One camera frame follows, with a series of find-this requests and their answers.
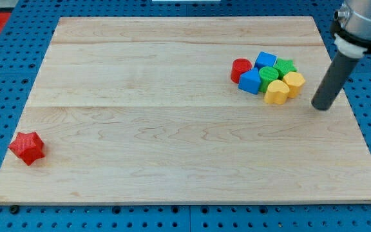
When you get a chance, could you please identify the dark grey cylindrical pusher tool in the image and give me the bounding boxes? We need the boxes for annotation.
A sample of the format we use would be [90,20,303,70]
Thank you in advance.
[311,51,359,111]

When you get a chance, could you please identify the green star block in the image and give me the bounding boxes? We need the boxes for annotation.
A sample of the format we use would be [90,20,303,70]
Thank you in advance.
[273,58,297,79]

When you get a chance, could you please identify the yellow heart block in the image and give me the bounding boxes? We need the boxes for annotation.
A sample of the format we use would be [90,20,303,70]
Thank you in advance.
[263,80,290,104]

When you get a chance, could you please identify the yellow hexagon block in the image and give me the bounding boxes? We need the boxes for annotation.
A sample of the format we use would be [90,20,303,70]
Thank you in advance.
[282,72,305,98]

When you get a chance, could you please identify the red star block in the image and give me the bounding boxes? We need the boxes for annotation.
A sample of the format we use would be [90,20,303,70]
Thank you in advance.
[8,132,45,166]

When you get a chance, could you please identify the blue pentagon block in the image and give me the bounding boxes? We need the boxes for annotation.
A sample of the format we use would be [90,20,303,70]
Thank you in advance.
[238,68,261,95]

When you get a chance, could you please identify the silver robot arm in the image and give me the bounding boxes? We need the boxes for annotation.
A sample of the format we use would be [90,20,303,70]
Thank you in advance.
[330,0,371,59]

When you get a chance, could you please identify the light wooden board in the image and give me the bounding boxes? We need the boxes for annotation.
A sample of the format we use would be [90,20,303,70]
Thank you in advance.
[0,17,371,206]

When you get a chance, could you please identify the green cylinder block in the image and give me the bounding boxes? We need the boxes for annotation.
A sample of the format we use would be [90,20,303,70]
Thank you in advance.
[259,66,279,93]

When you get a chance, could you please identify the red cylinder block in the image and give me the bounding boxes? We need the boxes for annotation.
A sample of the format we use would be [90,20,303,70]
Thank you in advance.
[231,58,252,84]

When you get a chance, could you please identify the blue cube block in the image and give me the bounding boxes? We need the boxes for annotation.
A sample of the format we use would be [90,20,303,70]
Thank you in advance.
[254,52,278,69]

